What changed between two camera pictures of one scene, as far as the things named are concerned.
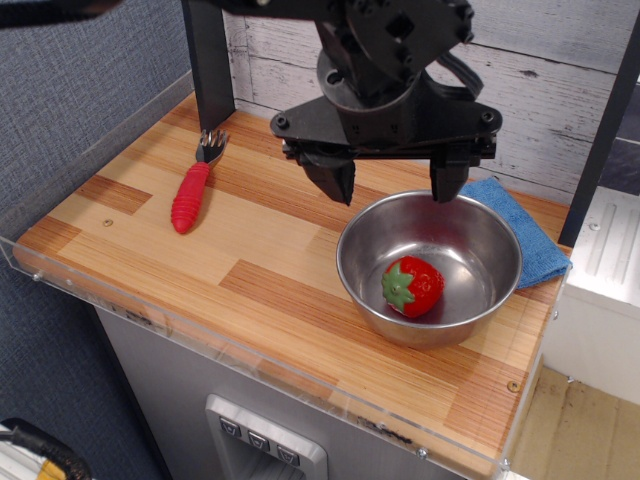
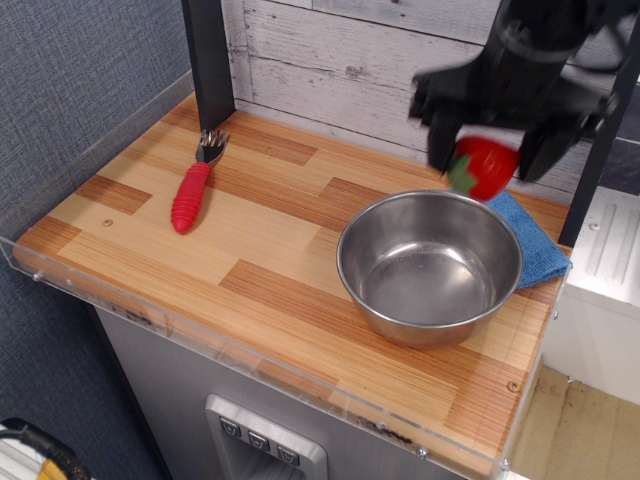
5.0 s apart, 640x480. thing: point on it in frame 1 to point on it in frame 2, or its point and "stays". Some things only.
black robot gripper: (374, 109) to (510, 86)
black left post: (210, 61) stays
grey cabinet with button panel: (210, 419) stays
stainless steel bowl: (425, 274) stays
